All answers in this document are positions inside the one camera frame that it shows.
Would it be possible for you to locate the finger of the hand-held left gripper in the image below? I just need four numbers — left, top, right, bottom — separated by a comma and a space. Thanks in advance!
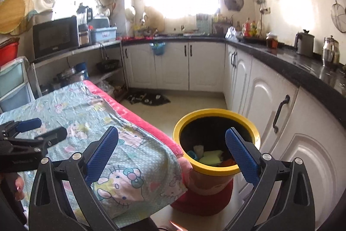
11, 127, 68, 157
0, 118, 42, 137

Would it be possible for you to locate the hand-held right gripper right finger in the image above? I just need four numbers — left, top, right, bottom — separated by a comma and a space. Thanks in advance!
225, 128, 315, 231

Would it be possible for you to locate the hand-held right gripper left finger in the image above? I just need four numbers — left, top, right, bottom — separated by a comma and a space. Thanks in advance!
28, 126, 121, 231

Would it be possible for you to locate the light green sponge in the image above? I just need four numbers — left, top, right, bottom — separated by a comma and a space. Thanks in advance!
199, 150, 224, 166

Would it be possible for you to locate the yellow trash bin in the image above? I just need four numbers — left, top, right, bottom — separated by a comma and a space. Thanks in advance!
173, 109, 260, 176

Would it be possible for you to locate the person's left hand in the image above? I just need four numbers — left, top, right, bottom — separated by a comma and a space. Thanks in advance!
15, 175, 26, 202

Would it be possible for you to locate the printed cartoon blanket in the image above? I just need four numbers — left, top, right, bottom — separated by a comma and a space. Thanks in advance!
0, 81, 188, 223

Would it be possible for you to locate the plastic drawer cabinet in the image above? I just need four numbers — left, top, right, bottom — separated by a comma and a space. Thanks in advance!
0, 56, 35, 112

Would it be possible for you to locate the pink blanket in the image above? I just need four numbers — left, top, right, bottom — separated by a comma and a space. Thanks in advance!
82, 80, 233, 194

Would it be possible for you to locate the red stool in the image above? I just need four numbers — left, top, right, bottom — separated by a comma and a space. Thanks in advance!
170, 179, 234, 216

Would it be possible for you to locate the large steel pot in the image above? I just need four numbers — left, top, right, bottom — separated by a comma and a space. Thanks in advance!
57, 67, 88, 88

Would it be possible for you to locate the dark floor mat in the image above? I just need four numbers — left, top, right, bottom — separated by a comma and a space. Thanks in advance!
127, 91, 171, 106

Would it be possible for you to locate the red plastic basin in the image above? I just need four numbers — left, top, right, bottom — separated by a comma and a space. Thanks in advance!
0, 42, 20, 66

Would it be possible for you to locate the black wok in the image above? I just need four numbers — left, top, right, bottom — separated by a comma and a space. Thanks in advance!
97, 59, 120, 73

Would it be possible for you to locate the black microwave oven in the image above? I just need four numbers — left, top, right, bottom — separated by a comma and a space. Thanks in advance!
32, 16, 80, 60

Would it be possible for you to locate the steel shelf rack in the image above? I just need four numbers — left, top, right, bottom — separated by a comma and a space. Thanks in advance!
30, 40, 127, 97

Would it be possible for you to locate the black kitchen countertop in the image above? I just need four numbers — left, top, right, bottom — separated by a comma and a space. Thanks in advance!
120, 35, 346, 120

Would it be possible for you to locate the round bamboo tray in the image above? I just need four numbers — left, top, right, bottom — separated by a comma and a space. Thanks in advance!
0, 0, 35, 35

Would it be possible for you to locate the blender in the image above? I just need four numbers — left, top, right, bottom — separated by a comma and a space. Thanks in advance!
77, 4, 94, 46

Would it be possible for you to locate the blue plastic dish box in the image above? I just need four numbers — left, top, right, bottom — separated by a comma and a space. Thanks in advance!
89, 26, 117, 42

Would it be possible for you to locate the glass jar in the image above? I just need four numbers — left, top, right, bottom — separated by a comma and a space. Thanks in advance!
266, 33, 278, 49

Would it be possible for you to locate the blue hanging basket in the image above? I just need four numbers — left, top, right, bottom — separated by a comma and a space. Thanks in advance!
149, 42, 166, 56

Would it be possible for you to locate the clear plastic bag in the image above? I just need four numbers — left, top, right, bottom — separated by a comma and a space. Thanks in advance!
226, 26, 241, 40

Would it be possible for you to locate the grey metal kettle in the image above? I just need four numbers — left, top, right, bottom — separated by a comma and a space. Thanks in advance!
295, 30, 315, 57

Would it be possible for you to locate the group of condiment bottles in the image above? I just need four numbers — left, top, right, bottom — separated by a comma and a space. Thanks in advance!
242, 17, 264, 38

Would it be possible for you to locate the shiny steel teapot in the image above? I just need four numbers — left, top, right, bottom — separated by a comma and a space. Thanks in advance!
322, 36, 340, 67

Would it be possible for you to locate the pale blue countertop organizer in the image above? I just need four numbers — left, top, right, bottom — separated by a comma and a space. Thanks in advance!
196, 14, 213, 31

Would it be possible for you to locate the wooden cutting board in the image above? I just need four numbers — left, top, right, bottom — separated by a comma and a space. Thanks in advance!
144, 6, 165, 31

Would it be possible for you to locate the metal mesh strainer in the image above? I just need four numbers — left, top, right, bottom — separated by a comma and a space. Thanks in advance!
331, 2, 346, 32

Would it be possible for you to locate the round wall vent fan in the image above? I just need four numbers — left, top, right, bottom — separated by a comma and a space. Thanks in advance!
224, 0, 244, 12

